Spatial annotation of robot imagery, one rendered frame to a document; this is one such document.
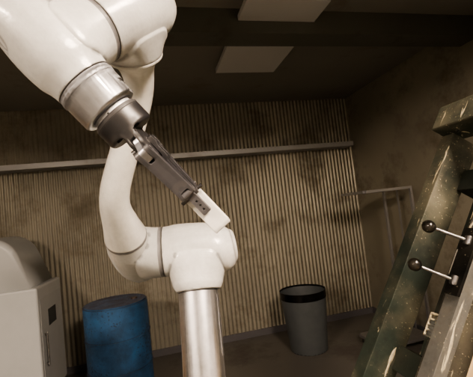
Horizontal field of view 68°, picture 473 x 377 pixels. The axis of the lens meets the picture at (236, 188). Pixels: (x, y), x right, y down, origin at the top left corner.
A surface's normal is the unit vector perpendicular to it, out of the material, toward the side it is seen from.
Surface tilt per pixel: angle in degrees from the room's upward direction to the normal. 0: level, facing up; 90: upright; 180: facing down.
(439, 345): 58
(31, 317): 90
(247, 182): 90
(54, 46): 98
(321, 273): 90
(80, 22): 81
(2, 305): 90
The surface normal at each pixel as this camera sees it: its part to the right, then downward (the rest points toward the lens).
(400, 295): 0.19, -0.08
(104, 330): -0.04, -0.06
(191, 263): 0.05, -0.27
